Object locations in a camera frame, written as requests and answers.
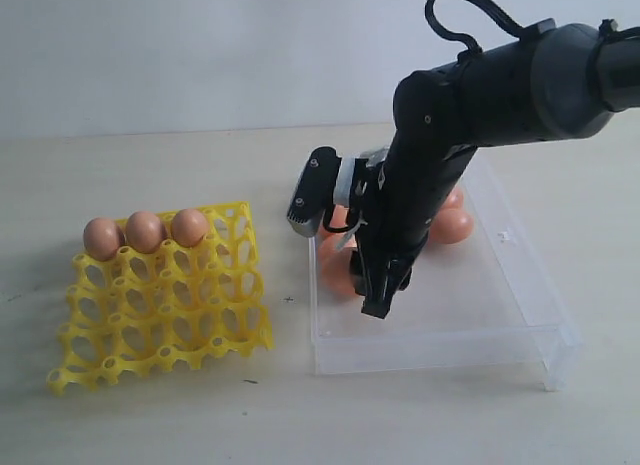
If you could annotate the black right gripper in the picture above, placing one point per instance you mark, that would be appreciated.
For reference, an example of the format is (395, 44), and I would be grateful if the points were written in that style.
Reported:
(396, 193)

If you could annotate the brown egg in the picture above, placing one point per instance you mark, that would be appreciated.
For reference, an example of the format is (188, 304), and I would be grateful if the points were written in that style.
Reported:
(102, 238)
(188, 227)
(450, 226)
(145, 232)
(454, 200)
(338, 220)
(335, 266)

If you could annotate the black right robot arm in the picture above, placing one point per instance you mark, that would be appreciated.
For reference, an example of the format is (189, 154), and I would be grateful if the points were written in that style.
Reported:
(558, 83)

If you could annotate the clear plastic box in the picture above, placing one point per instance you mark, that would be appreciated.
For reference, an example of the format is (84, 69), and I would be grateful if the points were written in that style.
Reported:
(485, 301)

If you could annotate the yellow plastic egg tray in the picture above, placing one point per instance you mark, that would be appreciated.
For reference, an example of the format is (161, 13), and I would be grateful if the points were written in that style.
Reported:
(140, 313)

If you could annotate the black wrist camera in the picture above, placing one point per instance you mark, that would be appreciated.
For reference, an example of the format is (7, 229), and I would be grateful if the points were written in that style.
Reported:
(312, 202)

